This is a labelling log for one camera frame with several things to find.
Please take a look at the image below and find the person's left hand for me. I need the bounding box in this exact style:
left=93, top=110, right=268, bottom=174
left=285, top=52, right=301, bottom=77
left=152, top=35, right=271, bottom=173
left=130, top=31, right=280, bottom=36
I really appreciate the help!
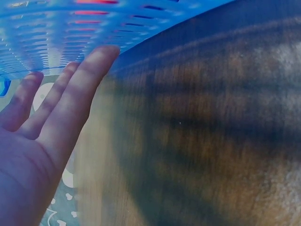
left=0, top=45, right=121, bottom=226

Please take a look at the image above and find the blue slotted plastic basket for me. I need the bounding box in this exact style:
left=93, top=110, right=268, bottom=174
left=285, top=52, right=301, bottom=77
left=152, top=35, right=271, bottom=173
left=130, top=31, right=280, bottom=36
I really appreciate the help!
left=0, top=0, right=236, bottom=80

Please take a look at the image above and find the red object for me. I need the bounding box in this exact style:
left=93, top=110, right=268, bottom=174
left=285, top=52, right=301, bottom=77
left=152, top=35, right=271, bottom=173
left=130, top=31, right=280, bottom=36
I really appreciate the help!
left=70, top=0, right=118, bottom=32

